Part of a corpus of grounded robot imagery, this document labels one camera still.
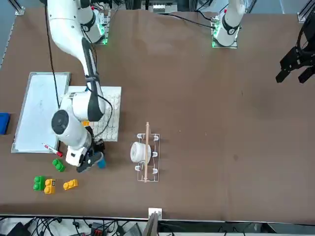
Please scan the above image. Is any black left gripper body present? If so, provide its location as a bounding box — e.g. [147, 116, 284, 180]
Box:
[296, 16, 315, 65]

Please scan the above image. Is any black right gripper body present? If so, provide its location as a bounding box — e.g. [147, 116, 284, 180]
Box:
[88, 137, 107, 155]

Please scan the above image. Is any red capped marker pen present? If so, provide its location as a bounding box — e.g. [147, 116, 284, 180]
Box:
[41, 142, 63, 157]

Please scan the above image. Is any white studded baseplate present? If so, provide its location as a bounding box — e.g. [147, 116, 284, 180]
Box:
[66, 86, 123, 143]

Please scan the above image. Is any blue whiteboard eraser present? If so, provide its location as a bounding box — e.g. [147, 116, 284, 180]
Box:
[0, 112, 11, 135]

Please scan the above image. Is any green two-stud block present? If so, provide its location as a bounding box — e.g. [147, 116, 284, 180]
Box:
[33, 176, 46, 191]
[52, 158, 66, 173]

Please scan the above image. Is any white cup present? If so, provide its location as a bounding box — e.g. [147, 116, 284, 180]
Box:
[130, 142, 151, 163]

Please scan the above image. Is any aluminium frame post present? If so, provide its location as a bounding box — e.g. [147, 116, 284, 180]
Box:
[297, 0, 315, 23]
[8, 0, 25, 16]

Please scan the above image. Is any whiteboard with metal frame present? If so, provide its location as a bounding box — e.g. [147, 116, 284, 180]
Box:
[11, 71, 71, 154]

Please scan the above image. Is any white post bracket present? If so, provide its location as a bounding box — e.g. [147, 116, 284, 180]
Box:
[148, 207, 163, 220]

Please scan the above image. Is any grey aluminium camera post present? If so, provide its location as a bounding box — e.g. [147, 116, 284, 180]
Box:
[142, 211, 159, 236]

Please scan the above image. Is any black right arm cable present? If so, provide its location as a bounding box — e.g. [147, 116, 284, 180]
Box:
[45, 4, 114, 148]

